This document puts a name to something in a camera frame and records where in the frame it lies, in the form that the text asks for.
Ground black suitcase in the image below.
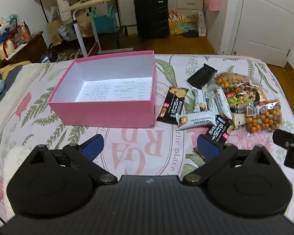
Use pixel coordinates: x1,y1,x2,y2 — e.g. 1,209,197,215
133,0,170,39

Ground black bag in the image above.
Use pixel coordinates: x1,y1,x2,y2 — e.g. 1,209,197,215
40,43,59,63

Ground white snack bar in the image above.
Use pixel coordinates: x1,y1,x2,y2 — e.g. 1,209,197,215
206,90,220,114
214,88,233,120
191,88,209,113
176,113,216,131

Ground white plastic packet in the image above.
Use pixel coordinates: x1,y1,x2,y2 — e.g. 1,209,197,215
198,11,207,37

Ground white door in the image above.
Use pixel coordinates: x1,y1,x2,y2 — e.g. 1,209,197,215
218,0,294,68

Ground pink cardboard box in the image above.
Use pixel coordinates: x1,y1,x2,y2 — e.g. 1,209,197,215
47,50,158,129

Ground grey yellow blanket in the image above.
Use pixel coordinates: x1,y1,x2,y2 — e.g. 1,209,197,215
0,61,32,96

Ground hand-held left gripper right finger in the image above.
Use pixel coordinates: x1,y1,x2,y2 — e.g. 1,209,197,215
182,134,273,186

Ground dark wooden nightstand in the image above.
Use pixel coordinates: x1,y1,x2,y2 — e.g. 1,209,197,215
5,31,49,63

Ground teal bag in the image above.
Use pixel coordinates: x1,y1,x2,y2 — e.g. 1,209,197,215
93,5,116,35

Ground brown paper bag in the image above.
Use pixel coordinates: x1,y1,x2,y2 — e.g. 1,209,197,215
47,20,64,46

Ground white sneakers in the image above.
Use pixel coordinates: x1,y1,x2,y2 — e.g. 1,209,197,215
56,51,84,61

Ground black orange snack bar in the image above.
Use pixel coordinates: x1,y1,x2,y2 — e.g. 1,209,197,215
193,115,235,162
156,86,189,125

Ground colourful gift bag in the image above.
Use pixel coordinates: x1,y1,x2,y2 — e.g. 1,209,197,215
168,10,189,36

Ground large clear bag of nuts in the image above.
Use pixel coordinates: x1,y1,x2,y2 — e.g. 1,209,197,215
214,71,266,131

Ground black packet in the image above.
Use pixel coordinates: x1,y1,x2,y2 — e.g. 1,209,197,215
187,63,216,90

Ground small clear bag of nuts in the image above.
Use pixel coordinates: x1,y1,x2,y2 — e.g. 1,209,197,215
244,98,283,134

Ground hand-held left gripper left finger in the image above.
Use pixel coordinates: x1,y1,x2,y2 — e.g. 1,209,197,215
27,134,118,186

